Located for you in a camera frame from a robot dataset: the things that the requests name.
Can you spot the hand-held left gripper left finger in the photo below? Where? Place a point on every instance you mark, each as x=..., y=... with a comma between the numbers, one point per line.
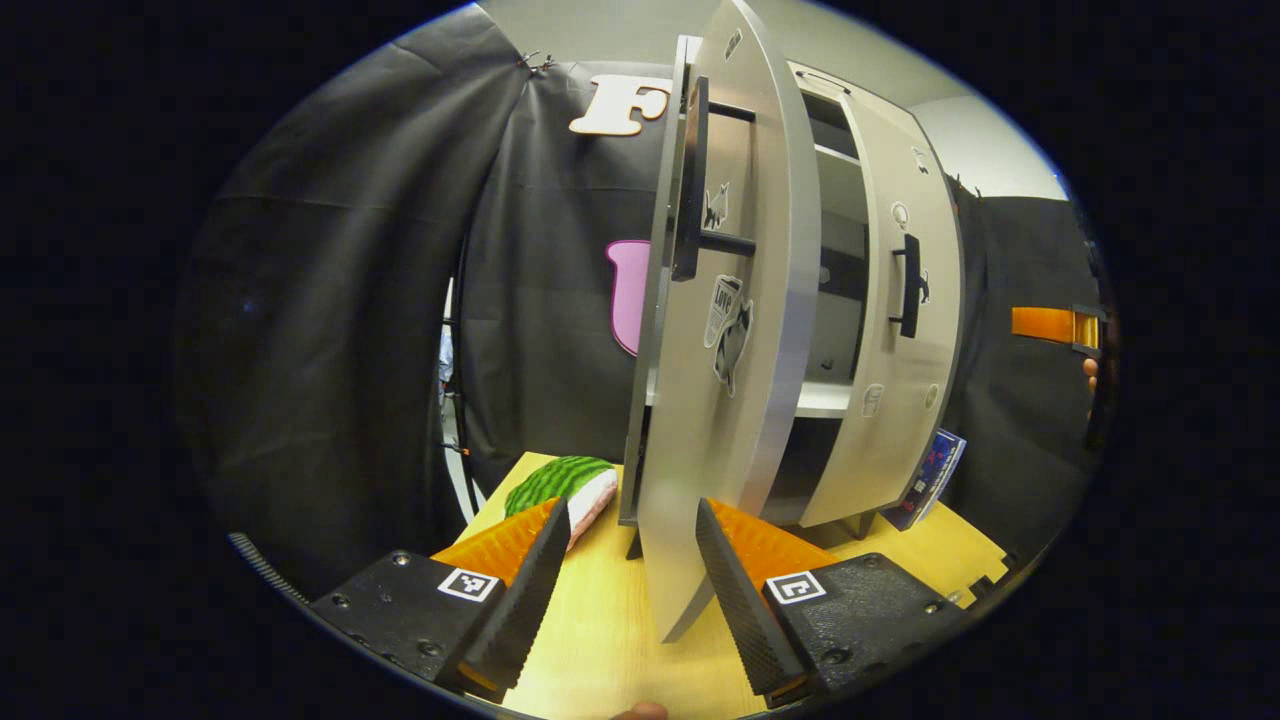
x=525, y=600

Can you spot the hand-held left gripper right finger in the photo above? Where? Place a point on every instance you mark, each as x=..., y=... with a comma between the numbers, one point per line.
x=745, y=620

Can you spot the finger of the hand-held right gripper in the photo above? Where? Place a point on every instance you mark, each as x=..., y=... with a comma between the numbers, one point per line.
x=1045, y=325

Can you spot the white cabinet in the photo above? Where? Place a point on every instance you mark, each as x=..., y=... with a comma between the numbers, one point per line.
x=825, y=400

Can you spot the watermelon slice cushion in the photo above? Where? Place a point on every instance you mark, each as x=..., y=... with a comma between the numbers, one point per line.
x=560, y=480

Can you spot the black backdrop cloth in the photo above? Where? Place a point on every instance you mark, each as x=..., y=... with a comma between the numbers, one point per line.
x=340, y=300
x=1010, y=450

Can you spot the blue-grey book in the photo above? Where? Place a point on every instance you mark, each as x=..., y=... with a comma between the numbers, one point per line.
x=935, y=475

